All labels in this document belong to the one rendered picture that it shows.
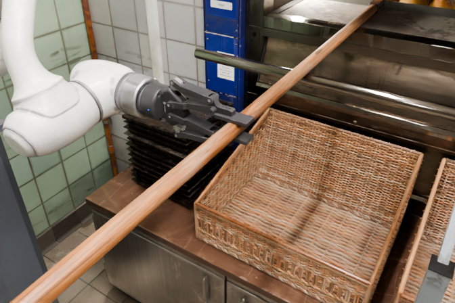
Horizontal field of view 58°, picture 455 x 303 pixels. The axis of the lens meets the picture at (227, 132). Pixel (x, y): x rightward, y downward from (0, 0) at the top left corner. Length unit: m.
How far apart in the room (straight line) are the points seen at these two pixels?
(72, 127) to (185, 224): 0.70
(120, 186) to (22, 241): 0.38
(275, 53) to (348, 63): 0.26
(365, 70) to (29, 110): 0.99
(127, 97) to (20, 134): 0.21
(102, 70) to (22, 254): 0.83
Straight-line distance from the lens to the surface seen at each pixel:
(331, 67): 1.41
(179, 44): 1.69
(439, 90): 1.36
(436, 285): 0.92
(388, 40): 1.32
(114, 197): 1.57
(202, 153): 0.66
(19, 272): 1.57
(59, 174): 2.16
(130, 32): 1.86
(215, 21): 1.52
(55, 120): 0.81
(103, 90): 0.87
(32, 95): 0.81
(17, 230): 1.48
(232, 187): 1.45
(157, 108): 0.82
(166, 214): 1.46
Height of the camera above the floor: 1.58
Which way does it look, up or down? 32 degrees down
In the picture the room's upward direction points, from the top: straight up
